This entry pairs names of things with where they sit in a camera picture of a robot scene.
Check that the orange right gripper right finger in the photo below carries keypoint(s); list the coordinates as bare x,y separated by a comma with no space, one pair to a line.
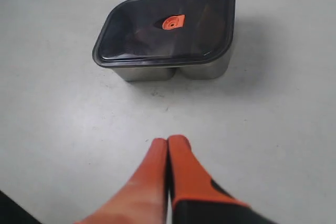
196,197

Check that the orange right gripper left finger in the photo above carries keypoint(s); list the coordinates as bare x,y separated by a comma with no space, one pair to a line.
143,198

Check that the stainless steel lunch box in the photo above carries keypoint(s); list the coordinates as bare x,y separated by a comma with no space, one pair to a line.
165,37

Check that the dark lid with orange seal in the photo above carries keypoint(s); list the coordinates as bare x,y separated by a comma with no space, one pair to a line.
165,24

